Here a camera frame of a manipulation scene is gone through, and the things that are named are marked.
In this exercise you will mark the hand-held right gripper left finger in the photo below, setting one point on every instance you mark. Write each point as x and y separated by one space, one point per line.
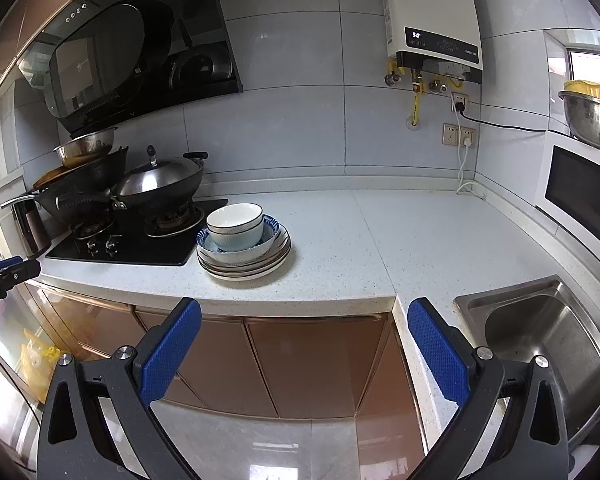
170 350

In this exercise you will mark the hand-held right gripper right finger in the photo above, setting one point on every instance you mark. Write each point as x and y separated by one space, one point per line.
437 350

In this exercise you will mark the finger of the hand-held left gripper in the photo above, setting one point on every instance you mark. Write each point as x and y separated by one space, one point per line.
15 274
5 262

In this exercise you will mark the yellow bear print plate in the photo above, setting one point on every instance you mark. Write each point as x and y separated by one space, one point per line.
276 266
250 276

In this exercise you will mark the blue floral bowl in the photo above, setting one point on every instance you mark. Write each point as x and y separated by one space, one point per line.
245 258

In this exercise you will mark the pale green flower bowl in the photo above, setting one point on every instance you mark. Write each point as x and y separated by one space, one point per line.
235 241

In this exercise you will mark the small white bowl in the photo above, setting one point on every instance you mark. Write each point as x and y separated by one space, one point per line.
235 215

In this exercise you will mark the striped pattern plate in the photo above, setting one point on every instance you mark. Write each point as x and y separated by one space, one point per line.
283 242

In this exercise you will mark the brown cabinet door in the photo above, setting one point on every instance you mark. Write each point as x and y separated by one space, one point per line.
90 320
320 365
220 360

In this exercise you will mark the brown cabinet side panel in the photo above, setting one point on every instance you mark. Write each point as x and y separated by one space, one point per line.
386 385

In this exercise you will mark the metal cooktop knob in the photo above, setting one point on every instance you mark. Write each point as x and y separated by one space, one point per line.
91 246
111 245

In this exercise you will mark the stainless steel sink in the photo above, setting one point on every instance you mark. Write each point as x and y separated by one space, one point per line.
540 340

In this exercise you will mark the black glass gas cooktop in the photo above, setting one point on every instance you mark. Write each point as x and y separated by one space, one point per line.
140 250

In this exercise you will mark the steel basin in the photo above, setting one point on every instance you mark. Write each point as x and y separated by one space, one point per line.
85 147

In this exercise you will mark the steel wok lid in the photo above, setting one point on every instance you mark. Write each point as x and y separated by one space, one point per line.
155 175

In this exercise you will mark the white microwave oven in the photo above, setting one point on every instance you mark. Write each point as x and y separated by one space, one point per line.
580 195

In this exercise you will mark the black range hood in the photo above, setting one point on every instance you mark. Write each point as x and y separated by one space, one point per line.
105 50

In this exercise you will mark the metal pipe valve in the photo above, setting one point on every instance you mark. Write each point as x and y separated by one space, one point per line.
392 79
437 86

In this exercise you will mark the large steel mixing bowl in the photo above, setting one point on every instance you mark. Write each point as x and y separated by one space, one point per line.
592 122

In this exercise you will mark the yellow plastic colander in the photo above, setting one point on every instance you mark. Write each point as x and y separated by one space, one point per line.
592 89

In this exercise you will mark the window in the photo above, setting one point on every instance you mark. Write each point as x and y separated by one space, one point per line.
590 62

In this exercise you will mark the white water heater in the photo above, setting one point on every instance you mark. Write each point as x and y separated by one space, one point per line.
430 5

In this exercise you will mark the double wall socket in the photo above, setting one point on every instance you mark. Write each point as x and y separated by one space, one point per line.
452 135

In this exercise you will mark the single wall socket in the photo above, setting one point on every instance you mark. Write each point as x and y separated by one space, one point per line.
460 101

